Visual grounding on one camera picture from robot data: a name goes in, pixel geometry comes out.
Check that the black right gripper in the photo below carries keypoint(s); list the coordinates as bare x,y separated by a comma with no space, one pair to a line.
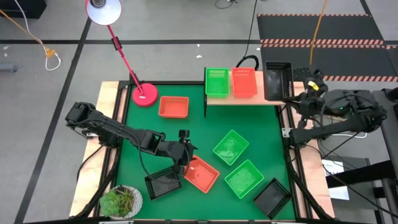
311,104

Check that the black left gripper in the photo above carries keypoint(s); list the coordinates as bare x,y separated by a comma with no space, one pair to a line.
174,152

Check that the orange plastic basket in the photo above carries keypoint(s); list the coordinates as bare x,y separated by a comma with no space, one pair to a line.
202,174
244,84
173,107

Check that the black plastic basket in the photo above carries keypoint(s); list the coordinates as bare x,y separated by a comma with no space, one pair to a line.
163,185
276,82
272,199

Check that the green plastic basket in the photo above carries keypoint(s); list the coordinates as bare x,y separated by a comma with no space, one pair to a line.
230,147
217,84
244,179

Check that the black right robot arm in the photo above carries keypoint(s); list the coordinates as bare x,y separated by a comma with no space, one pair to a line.
326,132

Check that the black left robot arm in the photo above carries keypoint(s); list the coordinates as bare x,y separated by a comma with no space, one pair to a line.
109,129

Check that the green table mat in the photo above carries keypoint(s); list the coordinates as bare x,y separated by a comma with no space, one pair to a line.
199,130

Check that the black mesh box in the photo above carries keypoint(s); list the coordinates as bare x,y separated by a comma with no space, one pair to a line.
301,74

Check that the black hazard-striped floor mat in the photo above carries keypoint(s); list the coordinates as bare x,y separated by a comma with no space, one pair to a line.
286,28
348,62

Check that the red desk lamp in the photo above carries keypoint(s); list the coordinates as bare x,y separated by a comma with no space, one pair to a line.
145,95

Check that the succulent in white pot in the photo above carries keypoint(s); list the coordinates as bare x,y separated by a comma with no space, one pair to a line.
119,202

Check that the white paper sheet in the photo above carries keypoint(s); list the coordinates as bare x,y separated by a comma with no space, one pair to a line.
339,193

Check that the black equipment stand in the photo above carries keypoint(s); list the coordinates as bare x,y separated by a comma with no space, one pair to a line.
391,140

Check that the yellow plug connector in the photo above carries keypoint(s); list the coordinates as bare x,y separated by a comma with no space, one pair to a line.
50,53

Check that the grey cylinder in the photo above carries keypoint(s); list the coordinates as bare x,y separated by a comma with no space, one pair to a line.
7,68

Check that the silver metal bracket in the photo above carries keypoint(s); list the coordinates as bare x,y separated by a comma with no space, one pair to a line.
286,132

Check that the wooden shelf with black frame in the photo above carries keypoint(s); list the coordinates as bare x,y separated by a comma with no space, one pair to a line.
236,101

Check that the black aluminium table frame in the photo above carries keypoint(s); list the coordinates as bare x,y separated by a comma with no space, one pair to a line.
174,83

